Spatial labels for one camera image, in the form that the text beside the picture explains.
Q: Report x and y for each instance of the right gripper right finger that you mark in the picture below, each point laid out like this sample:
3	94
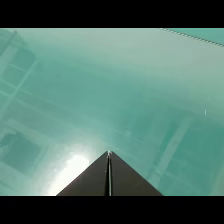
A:
128	183

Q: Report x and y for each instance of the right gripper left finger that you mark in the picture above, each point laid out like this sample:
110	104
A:
92	182

